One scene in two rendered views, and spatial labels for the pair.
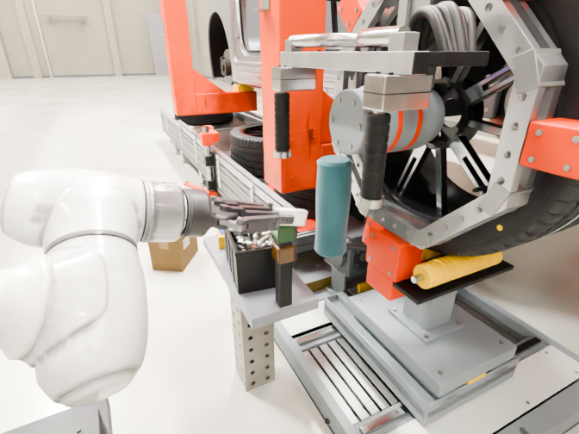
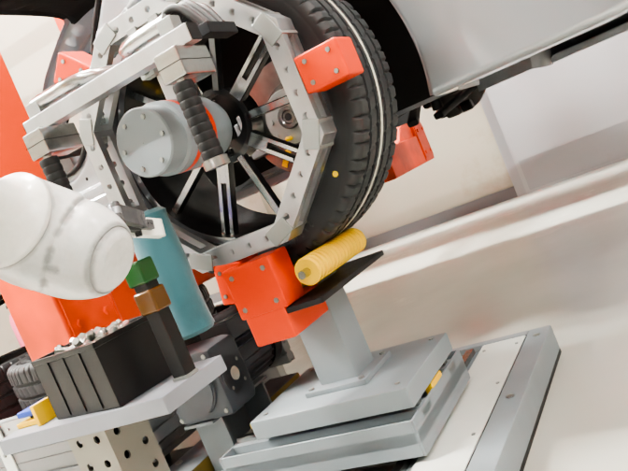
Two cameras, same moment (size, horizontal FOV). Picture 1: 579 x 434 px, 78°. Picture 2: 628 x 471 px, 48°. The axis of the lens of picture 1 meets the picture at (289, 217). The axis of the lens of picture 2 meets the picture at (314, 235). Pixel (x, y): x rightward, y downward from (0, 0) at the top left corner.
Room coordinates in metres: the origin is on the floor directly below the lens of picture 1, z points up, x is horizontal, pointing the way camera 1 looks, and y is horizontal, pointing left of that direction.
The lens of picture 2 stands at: (-0.46, 0.43, 0.67)
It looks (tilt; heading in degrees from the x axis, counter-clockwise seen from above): 4 degrees down; 326
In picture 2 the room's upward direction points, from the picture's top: 23 degrees counter-clockwise
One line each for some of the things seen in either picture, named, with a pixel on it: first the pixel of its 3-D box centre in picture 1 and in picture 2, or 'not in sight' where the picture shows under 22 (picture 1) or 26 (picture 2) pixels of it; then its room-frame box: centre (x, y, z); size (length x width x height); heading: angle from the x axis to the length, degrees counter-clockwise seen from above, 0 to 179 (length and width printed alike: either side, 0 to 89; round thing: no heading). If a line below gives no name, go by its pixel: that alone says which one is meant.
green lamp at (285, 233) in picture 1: (283, 230); (140, 272); (0.67, 0.01, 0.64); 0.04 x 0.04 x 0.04; 26
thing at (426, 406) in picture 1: (409, 332); (347, 417); (0.93, -0.40, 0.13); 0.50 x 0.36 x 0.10; 26
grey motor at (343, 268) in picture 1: (376, 251); (245, 378); (1.25, -0.35, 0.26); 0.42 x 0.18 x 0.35; 116
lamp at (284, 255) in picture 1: (283, 251); (152, 300); (0.67, 0.01, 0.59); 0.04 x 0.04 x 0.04; 26
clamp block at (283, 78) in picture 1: (293, 77); (53, 140); (0.87, -0.01, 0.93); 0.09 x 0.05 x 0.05; 116
